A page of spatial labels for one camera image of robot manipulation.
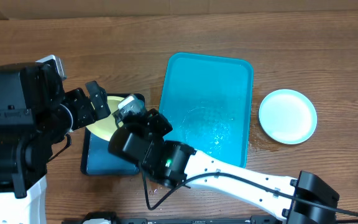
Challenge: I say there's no yellow-green rimmed plate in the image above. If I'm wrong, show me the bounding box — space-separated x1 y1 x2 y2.
86 96 124 141

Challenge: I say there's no light blue rimmed plate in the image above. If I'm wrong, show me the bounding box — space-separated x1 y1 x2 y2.
258 89 318 145

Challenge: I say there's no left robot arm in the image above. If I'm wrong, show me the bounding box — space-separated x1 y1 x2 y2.
0 61 110 223

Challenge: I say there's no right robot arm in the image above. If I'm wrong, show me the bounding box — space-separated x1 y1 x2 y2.
109 108 339 223

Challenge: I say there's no small black-rimmed teal tray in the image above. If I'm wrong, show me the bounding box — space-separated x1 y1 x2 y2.
80 92 146 177

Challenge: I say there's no large teal serving tray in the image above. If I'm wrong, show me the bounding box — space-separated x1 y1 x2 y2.
159 52 254 167

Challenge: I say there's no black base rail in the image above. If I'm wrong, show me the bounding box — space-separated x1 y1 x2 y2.
62 212 282 224

